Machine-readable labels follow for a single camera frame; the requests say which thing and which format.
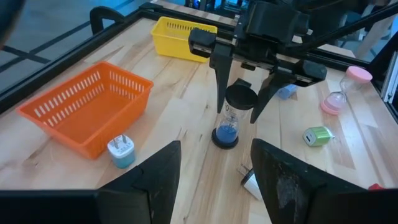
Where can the black table clamp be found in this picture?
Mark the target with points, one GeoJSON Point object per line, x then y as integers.
{"type": "Point", "coordinates": [99, 15]}

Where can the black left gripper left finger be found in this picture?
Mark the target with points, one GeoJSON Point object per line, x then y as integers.
{"type": "Point", "coordinates": [155, 186]}

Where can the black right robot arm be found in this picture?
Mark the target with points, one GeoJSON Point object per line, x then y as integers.
{"type": "Point", "coordinates": [323, 15]}

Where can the pink hourglass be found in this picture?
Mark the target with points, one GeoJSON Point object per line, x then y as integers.
{"type": "Point", "coordinates": [359, 74]}

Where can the black table frame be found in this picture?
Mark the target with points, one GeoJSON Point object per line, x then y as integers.
{"type": "Point", "coordinates": [62, 63]}

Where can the white and blue wall charger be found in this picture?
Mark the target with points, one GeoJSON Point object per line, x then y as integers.
{"type": "Point", "coordinates": [122, 155]}

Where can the black hourglass with blue sand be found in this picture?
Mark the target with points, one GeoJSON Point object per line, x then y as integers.
{"type": "Point", "coordinates": [225, 133]}

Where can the light blue cube charger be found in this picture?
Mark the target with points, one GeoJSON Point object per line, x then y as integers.
{"type": "Point", "coordinates": [287, 91]}

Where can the green wall charger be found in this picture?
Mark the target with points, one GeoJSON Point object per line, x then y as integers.
{"type": "Point", "coordinates": [318, 136]}

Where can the orange plastic basket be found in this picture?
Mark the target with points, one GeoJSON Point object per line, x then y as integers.
{"type": "Point", "coordinates": [93, 109]}

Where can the yellow plastic basket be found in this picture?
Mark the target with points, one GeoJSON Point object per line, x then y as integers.
{"type": "Point", "coordinates": [174, 40]}

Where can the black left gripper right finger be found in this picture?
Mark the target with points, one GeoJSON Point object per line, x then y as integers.
{"type": "Point", "coordinates": [280, 186]}

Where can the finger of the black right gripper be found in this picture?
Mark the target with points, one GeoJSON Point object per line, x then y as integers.
{"type": "Point", "coordinates": [222, 74]}
{"type": "Point", "coordinates": [270, 90]}

